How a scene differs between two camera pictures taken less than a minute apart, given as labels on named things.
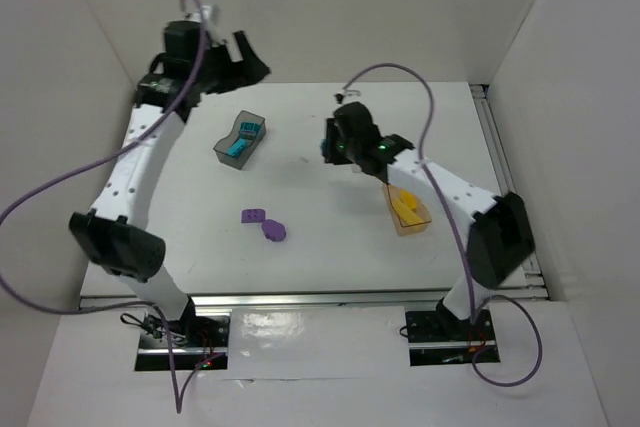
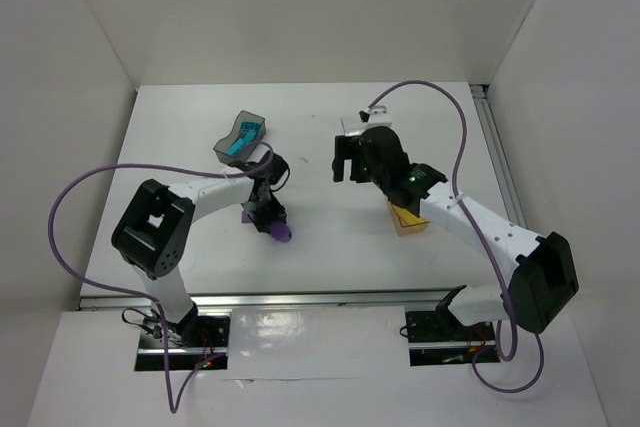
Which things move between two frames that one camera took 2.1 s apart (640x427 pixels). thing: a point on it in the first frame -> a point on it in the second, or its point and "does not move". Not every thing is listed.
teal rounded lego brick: (249, 130) does not move
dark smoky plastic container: (236, 148) does not move
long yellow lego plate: (406, 214) does not move
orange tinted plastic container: (408, 213) does not move
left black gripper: (232, 67) -> (267, 215)
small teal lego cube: (325, 147) -> (249, 136)
